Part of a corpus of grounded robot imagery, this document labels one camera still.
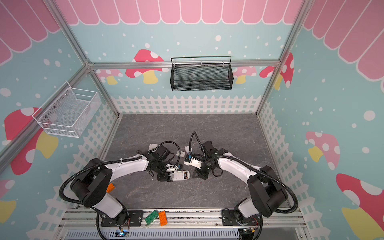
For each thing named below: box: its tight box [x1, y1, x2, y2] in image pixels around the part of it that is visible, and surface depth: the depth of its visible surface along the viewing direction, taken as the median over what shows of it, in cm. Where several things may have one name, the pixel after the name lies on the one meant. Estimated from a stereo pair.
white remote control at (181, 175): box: [171, 170, 191, 181], surface depth 89 cm
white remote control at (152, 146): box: [148, 143, 158, 151], surface depth 102 cm
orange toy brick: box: [159, 210, 168, 226], surface depth 76 cm
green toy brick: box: [144, 209, 159, 225], surface depth 76 cm
